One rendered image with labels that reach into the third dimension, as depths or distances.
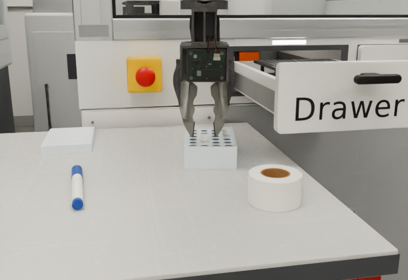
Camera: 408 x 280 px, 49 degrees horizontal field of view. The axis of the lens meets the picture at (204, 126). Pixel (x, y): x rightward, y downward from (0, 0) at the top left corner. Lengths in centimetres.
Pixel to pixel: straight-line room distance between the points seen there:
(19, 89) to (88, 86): 335
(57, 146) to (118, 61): 25
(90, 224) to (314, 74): 39
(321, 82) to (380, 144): 52
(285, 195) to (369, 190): 69
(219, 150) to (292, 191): 18
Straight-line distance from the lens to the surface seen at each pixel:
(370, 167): 122
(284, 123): 71
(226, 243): 50
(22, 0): 421
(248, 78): 92
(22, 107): 436
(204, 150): 71
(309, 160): 114
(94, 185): 67
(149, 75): 92
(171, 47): 99
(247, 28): 103
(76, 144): 83
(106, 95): 100
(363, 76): 71
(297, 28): 106
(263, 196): 57
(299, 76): 70
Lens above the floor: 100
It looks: 14 degrees down
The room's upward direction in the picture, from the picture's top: straight up
